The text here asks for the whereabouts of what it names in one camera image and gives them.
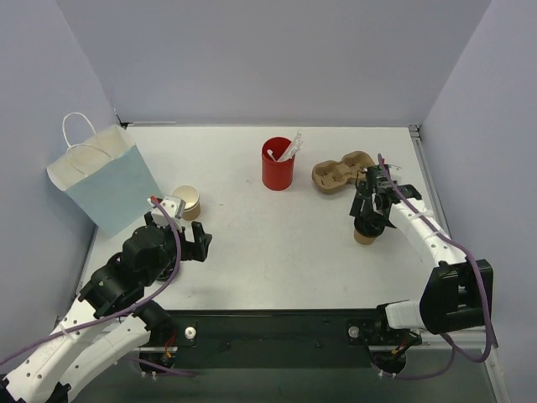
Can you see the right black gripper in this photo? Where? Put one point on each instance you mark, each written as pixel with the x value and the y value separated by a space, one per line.
pixel 362 206

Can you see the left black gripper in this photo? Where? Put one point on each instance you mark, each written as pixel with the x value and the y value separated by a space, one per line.
pixel 190 246

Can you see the brown paper coffee cup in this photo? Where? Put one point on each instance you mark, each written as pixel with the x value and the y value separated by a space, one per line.
pixel 363 239

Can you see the light blue paper bag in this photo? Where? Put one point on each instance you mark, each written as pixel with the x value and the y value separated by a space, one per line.
pixel 107 177

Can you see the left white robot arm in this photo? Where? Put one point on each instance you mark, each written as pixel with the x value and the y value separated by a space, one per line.
pixel 110 317

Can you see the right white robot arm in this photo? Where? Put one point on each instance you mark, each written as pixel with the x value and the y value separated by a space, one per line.
pixel 458 290

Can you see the stacked black cup lids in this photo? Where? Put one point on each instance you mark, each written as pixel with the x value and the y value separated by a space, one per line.
pixel 165 275

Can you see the brown cardboard cup carrier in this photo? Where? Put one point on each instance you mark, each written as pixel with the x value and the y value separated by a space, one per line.
pixel 330 177

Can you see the stacked brown paper cups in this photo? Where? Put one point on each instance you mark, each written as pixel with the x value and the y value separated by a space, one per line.
pixel 191 197

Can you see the red ribbed cylinder holder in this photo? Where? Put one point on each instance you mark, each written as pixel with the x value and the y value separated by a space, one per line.
pixel 276 176

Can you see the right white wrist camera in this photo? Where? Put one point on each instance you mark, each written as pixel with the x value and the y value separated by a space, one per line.
pixel 393 170

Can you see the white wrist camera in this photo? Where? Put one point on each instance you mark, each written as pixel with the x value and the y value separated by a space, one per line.
pixel 165 210
pixel 393 170

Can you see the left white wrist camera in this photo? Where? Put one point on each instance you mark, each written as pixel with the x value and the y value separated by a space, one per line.
pixel 165 210

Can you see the aluminium table frame rail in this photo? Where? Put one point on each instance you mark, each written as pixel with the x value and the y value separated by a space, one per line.
pixel 414 131

